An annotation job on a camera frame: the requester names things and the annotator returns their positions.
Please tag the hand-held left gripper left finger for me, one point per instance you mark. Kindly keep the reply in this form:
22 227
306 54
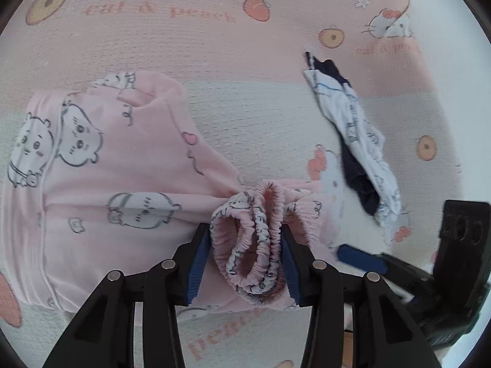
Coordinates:
196 276

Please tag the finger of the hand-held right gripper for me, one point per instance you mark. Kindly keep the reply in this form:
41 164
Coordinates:
360 257

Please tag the white blue printed garment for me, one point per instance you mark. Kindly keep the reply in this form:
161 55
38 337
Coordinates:
360 134

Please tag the navy garment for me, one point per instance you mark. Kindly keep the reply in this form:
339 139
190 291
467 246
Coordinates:
358 184

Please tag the pink printed pajama pants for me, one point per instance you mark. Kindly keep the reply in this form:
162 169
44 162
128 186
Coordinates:
134 168

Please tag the pink white printed blanket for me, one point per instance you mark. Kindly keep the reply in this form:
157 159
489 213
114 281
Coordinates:
249 103

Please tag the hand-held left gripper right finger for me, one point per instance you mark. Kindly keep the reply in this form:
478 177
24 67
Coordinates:
290 276

